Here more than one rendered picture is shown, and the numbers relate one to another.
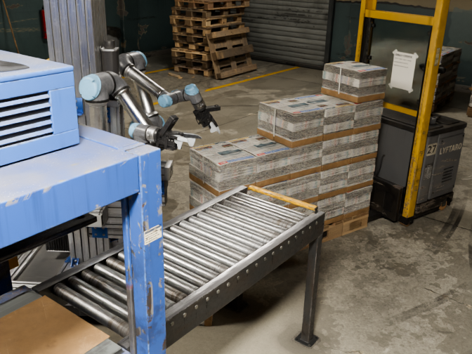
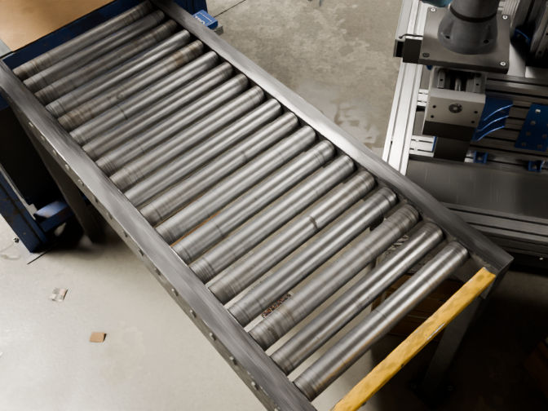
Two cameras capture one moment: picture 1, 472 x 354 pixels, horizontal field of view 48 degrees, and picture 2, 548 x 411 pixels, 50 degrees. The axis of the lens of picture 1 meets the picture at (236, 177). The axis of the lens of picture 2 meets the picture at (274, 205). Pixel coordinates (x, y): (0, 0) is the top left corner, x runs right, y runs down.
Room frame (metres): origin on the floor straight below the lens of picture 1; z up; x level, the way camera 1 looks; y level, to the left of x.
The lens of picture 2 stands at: (2.53, -0.70, 1.84)
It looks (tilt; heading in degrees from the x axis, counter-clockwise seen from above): 54 degrees down; 107
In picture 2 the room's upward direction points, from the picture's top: 6 degrees counter-clockwise
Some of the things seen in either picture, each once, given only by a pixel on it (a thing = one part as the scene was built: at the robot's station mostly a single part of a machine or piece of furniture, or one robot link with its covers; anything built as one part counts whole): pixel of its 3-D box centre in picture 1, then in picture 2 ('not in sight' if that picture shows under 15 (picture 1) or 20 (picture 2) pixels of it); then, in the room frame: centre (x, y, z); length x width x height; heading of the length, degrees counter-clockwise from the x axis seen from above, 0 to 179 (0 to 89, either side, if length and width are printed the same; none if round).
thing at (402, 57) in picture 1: (395, 62); not in sight; (4.21, -1.23, 1.28); 0.57 x 0.01 x 0.65; 35
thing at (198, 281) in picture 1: (168, 267); (161, 110); (1.95, 0.28, 0.77); 0.47 x 0.05 x 0.05; 53
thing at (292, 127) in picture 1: (289, 122); not in sight; (3.61, -0.37, 0.95); 0.38 x 0.29 x 0.23; 37
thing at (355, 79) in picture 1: (345, 148); not in sight; (3.95, -0.85, 0.65); 0.39 x 0.30 x 1.29; 35
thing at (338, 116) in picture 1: (321, 116); not in sight; (3.78, -0.61, 0.95); 0.38 x 0.29 x 0.23; 35
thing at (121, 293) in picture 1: (121, 295); (110, 63); (1.74, 0.44, 0.77); 0.47 x 0.05 x 0.05; 53
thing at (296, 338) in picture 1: (306, 338); not in sight; (2.47, -0.43, 0.01); 0.14 x 0.13 x 0.01; 53
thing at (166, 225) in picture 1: (159, 238); (286, 112); (2.26, 0.36, 0.74); 1.34 x 0.05 x 0.12; 143
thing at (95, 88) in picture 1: (99, 127); not in sight; (2.57, 0.69, 1.19); 0.15 x 0.12 x 0.55; 152
